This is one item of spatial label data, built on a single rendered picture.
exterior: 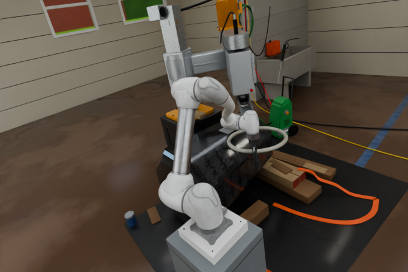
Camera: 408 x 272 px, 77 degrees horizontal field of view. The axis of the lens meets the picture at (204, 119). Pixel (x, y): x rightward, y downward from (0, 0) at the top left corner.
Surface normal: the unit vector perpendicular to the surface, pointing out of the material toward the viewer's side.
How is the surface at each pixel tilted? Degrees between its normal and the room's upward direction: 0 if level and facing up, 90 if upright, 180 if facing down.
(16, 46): 90
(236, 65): 90
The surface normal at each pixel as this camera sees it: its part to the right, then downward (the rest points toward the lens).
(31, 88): 0.68, 0.18
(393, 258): -0.16, -0.90
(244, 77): 0.01, 0.40
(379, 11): -0.71, 0.39
